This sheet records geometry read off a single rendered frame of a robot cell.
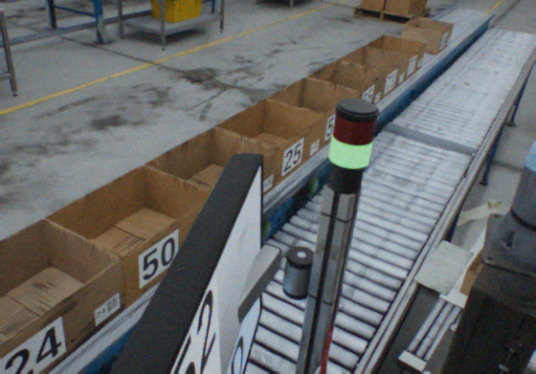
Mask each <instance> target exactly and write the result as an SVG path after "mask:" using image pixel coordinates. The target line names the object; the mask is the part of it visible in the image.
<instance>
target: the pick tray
mask: <svg viewBox="0 0 536 374"><path fill-rule="evenodd" d="M482 249H483V247H482ZM482 249H481V250H480V252H479V253H478V255H476V256H475V258H474V259H473V261H472V262H471V263H470V265H469V266H468V268H467V271H466V273H465V276H464V279H463V281H462V284H461V286H460V289H459V293H460V294H462V295H464V296H466V297H468V295H469V292H470V289H471V287H472V285H473V283H474V281H475V280H476V278H477V276H478V275H479V273H480V271H481V269H482V267H483V265H484V264H483V263H482V262H481V261H480V260H481V255H482Z"/></svg>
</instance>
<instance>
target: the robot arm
mask: <svg viewBox="0 0 536 374"><path fill-rule="evenodd" d="M492 243H493V245H494V247H495V249H496V250H497V251H498V252H499V253H500V254H501V255H503V256H504V257H506V258H507V259H509V260H510V261H512V262H513V263H515V264H517V265H519V266H522V267H524V268H526V269H529V270H531V271H534V272H536V140H535V141H534V143H533V144H532V146H531V149H530V151H529V154H528V156H527V157H526V159H525V166H524V169H523V171H522V174H521V177H520V180H519V184H518V186H517V189H516V192H515V195H514V198H513V201H512V205H511V208H510V210H509V211H508V213H506V214H505V215H504V216H503V217H502V218H501V219H500V220H499V221H498V222H497V224H496V225H495V227H494V230H493V232H492Z"/></svg>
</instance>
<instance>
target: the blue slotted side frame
mask: <svg viewBox="0 0 536 374"><path fill-rule="evenodd" d="M494 14H495V13H494ZM494 14H493V15H492V16H490V17H489V18H488V19H487V20H486V21H485V22H484V23H483V24H482V25H481V26H480V27H479V28H478V29H477V30H475V31H474V32H473V33H472V34H471V35H469V36H468V37H467V38H466V39H465V40H464V41H463V42H461V43H460V44H459V45H457V46H456V47H455V48H454V49H453V50H452V51H451V52H450V53H449V54H447V55H446V56H445V57H444V58H443V59H441V60H440V61H439V62H438V63H437V65H436V66H434V67H433V68H432V69H431V70H430V71H429V72H427V73H426V74H425V75H424V76H423V77H422V78H420V79H419V80H418V81H417V82H416V83H413V84H412V85H411V86H410V87H409V88H408V89H407V90H405V91H404V93H403V94H402V95H401V96H399V97H398V98H397V99H396V100H395V101H394V102H392V103H391V104H390V105H389V106H388V107H387V108H385V109H384V110H383V111H382V112H381V113H380V114H379V116H378V118H377V122H376V125H375V130H374V135H373V138H374V137H377V136H378V133H381V130H382V128H383V126H384V125H385V126H387V124H388V123H391V122H393V120H394V119H397V116H400V115H401V112H402V113H403V112H404V109H405V110H406V107H407V106H408V102H409V98H410V93H411V90H412V89H413V88H414V86H416V89H415V94H414V98H413V100H415V98H418V95H421V92H423V93H424V89H425V90H426V89H427V87H429V85H432V83H434V81H436V79H437V78H438V77H441V75H443V72H444V73H445V71H447V70H446V69H447V68H448V67H449V66H451V64H453V62H455V61H457V59H458V58H459V56H460V55H461V54H463V53H465V51H466V50H468V48H470V46H473V44H474V43H476V42H477V40H479V39H480V38H481V37H482V36H483V35H484V34H485V32H486V30H487V27H488V24H489V20H490V19H492V18H493V17H494ZM460 46H461V47H460ZM389 110H390V111H389ZM388 111H389V112H388ZM329 167H330V160H329V158H327V159H326V160H325V161H324V162H323V163H322V164H320V165H319V166H318V167H317V168H316V169H314V170H313V171H312V172H311V173H310V174H309V175H307V176H306V177H305V178H304V179H303V180H302V181H301V182H299V183H298V184H297V185H296V186H295V187H293V188H292V189H291V190H290V191H289V192H288V193H287V194H285V195H284V196H283V197H282V198H281V199H280V200H279V201H277V202H276V203H275V204H274V205H273V206H272V207H271V208H270V209H269V210H268V211H266V212H264V213H263V221H264V220H265V219H266V218H267V217H268V216H269V215H270V223H271V224H272V229H271V232H270V234H269V236H268V238H267V239H266V240H264V241H263V243H264V242H265V243H267V241H268V240H269V239H272V240H273V237H272V233H273V234H275V233H276V232H277V231H281V229H280V228H279V227H280V226H283V225H284V224H285V223H289V224H290V221H288V218H292V216H293V215H298V214H297V213H296V211H300V210H301V209H305V208H304V207H303V205H307V203H308V202H312V201H310V198H314V196H315V195H318V194H317V191H319V192H320V190H321V189H322V188H323V186H325V185H326V184H327V178H328V172H327V171H329ZM317 173H318V174H317ZM319 173H320V174H319ZM316 174H317V179H318V186H317V191H316V192H315V194H313V195H310V196H309V197H308V198H307V199H306V192H307V186H308V182H309V180H310V179H311V178H313V177H314V176H315V175H316ZM321 179H322V180H321ZM306 184H307V185H306ZM283 204H284V206H283ZM294 204H295V207H294ZM286 211H287V213H286ZM275 212H276V213H275ZM278 220H279V221H278ZM136 325H137V324H136ZM136 325H135V326H134V327H133V328H132V329H130V330H129V331H128V332H127V333H126V334H125V335H123V336H122V337H120V338H119V339H118V340H117V341H115V342H114V343H113V344H112V345H111V346H109V347H108V348H107V349H106V351H105V352H104V353H102V354H101V355H100V356H99V357H98V358H97V359H95V360H94V361H93V362H92V363H91V364H90V365H88V366H87V367H86V368H85V369H84V370H83V371H81V372H80V373H79V374H94V373H95V374H109V372H110V371H111V369H112V367H113V365H114V363H115V362H116V360H117V359H118V357H119V355H120V354H121V352H122V350H123V347H124V346H125V344H126V342H127V340H128V339H129V337H130V336H131V334H132V332H133V331H134V329H135V327H136ZM112 356H113V360H112V361H111V357H112Z"/></svg>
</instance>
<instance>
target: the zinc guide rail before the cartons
mask: <svg viewBox="0 0 536 374"><path fill-rule="evenodd" d="M493 14H494V12H492V11H490V12H489V13H488V14H486V15H485V16H484V17H483V19H481V20H480V21H479V22H478V23H476V24H475V25H474V26H473V27H472V28H470V29H469V30H468V31H467V32H465V33H464V34H463V35H462V36H460V37H459V38H458V39H457V40H455V41H454V42H453V43H452V44H451V45H448V46H447V47H446V48H445V49H444V50H443V51H442V52H441V53H439V54H438V55H437V56H435V57H434V58H433V59H432V60H431V61H429V62H428V63H427V64H426V65H424V66H423V67H422V68H421V69H420V70H418V71H417V72H416V73H415V74H413V75H412V76H411V77H410V78H408V79H407V80H406V81H405V82H404V83H402V84H401V85H400V86H398V87H397V88H396V89H395V90H394V91H392V92H391V93H390V94H389V95H387V96H386V97H385V98H384V99H382V100H381V101H380V102H379V103H377V104H376V105H375V106H376V107H377V108H378V109H379V114H380V113H381V112H382V111H383V110H384V109H385V108H387V107H388V106H389V105H390V104H391V103H392V102H394V101H395V100H396V99H397V98H398V97H399V96H401V95H402V94H403V93H404V91H405V90H407V89H408V88H409V87H410V86H411V85H412V84H413V83H416V82H417V81H418V80H419V79H420V78H422V77H423V76H424V75H425V74H426V73H427V72H429V71H430V70H431V69H432V68H433V67H434V66H436V65H437V63H438V62H439V61H440V60H441V59H443V58H444V57H445V56H446V55H447V54H449V53H450V52H451V51H452V50H453V49H454V48H455V47H456V46H457V45H459V44H460V43H461V42H463V41H464V40H465V39H466V38H467V37H468V36H469V35H471V34H472V33H473V32H474V31H475V30H477V29H478V28H479V27H480V26H481V25H482V24H483V23H484V22H485V21H486V20H487V19H488V18H489V17H490V16H492V15H493ZM330 145H331V142H330V143H329V144H328V145H326V146H325V147H324V148H323V149H322V150H320V151H319V152H318V153H317V154H316V155H315V156H314V157H313V158H312V159H310V160H309V161H308V162H307V163H306V164H304V165H303V166H300V167H299V168H298V169H297V170H296V171H294V172H293V173H292V174H291V175H289V176H288V177H287V178H286V179H285V180H283V181H282V182H281V183H280V184H278V185H277V186H276V187H275V188H273V189H272V191H271V192H269V193H268V194H267V195H266V196H265V197H264V209H263V213H264V212H266V211H268V210H269V209H270V208H271V207H272V206H273V205H274V204H275V203H276V202H277V201H279V200H280V199H281V198H282V197H283V196H284V195H285V194H287V193H288V192H289V191H290V190H291V189H292V188H293V187H295V186H296V185H297V184H298V183H299V182H301V181H302V180H303V179H304V178H305V177H306V176H307V175H309V174H310V173H311V172H312V171H313V170H314V169H316V168H317V167H318V166H319V165H320V164H322V163H323V162H324V161H325V160H326V159H327V158H329V157H328V156H329V150H330ZM160 282H161V281H160ZM160 282H159V283H158V284H157V285H156V286H154V287H153V288H152V289H151V290H149V291H148V292H147V293H146V294H145V295H143V296H142V297H140V298H139V299H138V300H137V301H136V302H134V303H133V304H132V305H131V306H129V307H128V308H127V309H126V310H125V311H123V312H122V313H121V314H120V315H119V316H117V317H116V318H115V319H113V320H112V321H111V322H110V323H109V324H107V325H106V326H105V328H103V329H102V330H101V331H100V332H99V333H98V334H97V335H95V336H93V337H92V338H91V339H90V340H89V341H87V342H86V343H85V344H83V345H82V346H81V347H80V348H79V349H77V350H76V351H75V352H74V353H72V354H71V355H70V356H69V358H67V359H66V360H65V361H64V362H62V363H61V364H60V365H59V366H57V367H56V368H55V369H54V370H52V371H51V372H49V373H48V374H79V373H80V372H81V371H83V370H84V369H85V368H86V367H87V366H88V365H90V364H91V363H92V362H93V361H94V360H95V359H97V358H98V357H99V356H100V355H101V354H102V353H104V352H105V351H106V349H107V348H108V347H109V346H111V345H112V344H113V343H114V342H115V341H117V340H118V339H119V338H120V337H122V336H123V335H125V334H126V333H127V332H128V331H129V330H130V329H132V328H133V327H134V326H135V325H136V324H137V323H138V322H139V320H140V318H141V316H142V315H143V313H144V309H145V308H146V306H147V304H148V302H149V300H150V299H151V297H152V296H153V294H154V293H155V291H156V289H157V287H158V285H159V284H160Z"/></svg>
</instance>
